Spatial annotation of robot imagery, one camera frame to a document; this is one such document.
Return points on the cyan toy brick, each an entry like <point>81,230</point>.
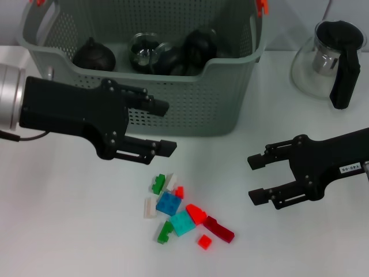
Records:
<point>182,223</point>

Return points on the grey-green perforated storage bin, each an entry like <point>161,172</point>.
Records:
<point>201,95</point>

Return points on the blue toy brick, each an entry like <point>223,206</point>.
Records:
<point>168,204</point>

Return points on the small red toy brick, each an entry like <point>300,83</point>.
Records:
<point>180,192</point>

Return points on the green toy brick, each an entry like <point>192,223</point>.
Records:
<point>165,233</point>
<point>158,184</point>

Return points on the orange bin rim piece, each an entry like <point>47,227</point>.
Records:
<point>263,7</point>

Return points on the white toy brick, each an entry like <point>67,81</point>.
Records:
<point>149,207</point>
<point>172,182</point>

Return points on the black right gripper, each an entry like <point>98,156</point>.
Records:
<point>325,161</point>

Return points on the red sloped toy brick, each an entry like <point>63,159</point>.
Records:
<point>196,214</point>

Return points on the dark red toy brick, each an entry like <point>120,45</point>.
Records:
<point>219,229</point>

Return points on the red square toy brick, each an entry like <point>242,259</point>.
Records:
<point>205,241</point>

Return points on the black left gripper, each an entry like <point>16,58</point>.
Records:
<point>72,109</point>

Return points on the black round teapot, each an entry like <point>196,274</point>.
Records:
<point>95,59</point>

